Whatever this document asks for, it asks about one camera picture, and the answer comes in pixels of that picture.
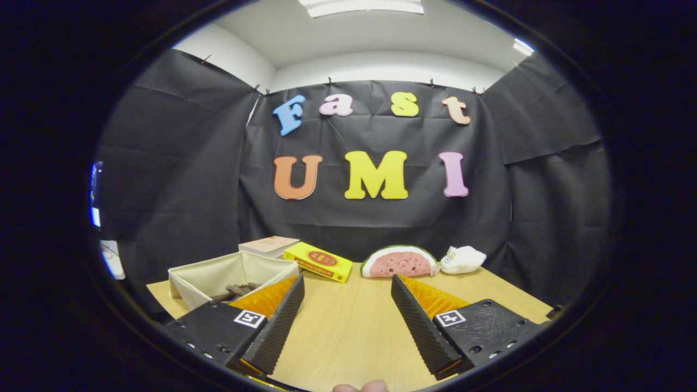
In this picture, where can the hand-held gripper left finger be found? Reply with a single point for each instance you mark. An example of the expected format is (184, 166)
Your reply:
(275, 329)

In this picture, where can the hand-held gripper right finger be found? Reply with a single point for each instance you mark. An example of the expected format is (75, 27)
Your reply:
(419, 326)

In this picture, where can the beige fabric storage box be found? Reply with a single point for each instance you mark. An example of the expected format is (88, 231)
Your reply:
(261, 264)

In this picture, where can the watermelon slice plush toy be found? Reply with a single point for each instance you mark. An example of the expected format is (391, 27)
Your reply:
(400, 264)

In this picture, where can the yellow book with red label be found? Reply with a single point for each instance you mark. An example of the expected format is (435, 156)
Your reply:
(297, 253)

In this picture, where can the white plush toy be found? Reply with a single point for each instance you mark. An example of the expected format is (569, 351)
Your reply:
(465, 260)

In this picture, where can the pale beige book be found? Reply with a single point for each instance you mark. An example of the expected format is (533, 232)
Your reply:
(269, 245)

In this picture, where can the small black object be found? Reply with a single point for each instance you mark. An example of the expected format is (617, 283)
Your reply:
(555, 312)

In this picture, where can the black backdrop cloth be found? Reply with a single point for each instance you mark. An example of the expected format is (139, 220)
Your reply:
(190, 190)

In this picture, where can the white desk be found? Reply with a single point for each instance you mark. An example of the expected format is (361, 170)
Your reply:
(111, 261)

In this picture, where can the computer monitor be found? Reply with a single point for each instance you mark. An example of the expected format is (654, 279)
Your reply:
(96, 218)

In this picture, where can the small ceiling light panel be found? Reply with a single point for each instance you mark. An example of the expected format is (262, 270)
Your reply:
(524, 47)

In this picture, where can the long ceiling light panel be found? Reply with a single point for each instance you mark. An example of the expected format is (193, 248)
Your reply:
(359, 6)

